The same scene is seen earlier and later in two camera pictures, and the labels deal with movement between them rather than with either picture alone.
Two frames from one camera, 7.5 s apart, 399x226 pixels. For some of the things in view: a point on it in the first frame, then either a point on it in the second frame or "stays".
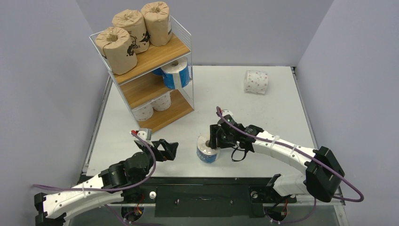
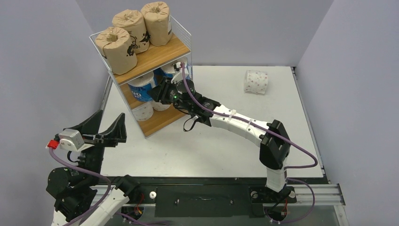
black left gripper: [169, 153] -> [111, 137]
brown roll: [156, 16] stays
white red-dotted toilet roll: [144, 112] stays
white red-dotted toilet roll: [162, 102] stays
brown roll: [132, 21] stays
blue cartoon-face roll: [205, 153] -> [139, 85]
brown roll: [115, 44] stays
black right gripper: [214, 137] -> [161, 93]
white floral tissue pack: [255, 81] stays
